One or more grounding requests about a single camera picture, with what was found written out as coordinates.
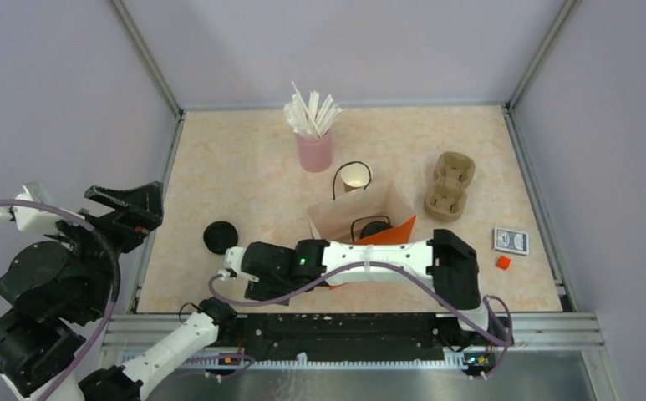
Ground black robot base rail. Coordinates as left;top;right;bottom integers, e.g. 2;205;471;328
213;312;496;363

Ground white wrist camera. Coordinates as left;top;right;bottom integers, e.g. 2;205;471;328
219;246;246;279
0;181;85;236

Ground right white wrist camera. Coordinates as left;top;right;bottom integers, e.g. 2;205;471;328
219;246;246;279

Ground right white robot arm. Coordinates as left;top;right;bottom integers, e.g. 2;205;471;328
224;229;512;347

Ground stack of brown paper cups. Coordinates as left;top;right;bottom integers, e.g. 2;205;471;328
339;163;373;193

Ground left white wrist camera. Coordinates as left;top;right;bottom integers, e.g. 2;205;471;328
0;181;85;236

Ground black plastic lid stack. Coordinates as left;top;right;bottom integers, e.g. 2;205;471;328
202;221;239;255

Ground small orange block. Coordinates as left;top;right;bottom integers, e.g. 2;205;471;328
496;256;512;271

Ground pink cylindrical straw holder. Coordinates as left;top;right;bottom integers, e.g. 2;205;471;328
294;131;333;173

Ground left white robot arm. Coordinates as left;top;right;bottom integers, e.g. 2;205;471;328
0;181;237;400

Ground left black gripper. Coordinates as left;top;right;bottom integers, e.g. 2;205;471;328
47;179;166;317

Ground bundle of white wrapped straws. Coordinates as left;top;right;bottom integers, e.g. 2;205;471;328
282;81;343;140

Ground black plastic cup lid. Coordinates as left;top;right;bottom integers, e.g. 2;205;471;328
359;221;393;239

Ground blue playing card deck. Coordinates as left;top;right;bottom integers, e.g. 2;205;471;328
492;227;530;256

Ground orange paper bag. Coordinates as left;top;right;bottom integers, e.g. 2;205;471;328
306;160;417;287

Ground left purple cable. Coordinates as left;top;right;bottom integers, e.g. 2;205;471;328
0;199;257;401

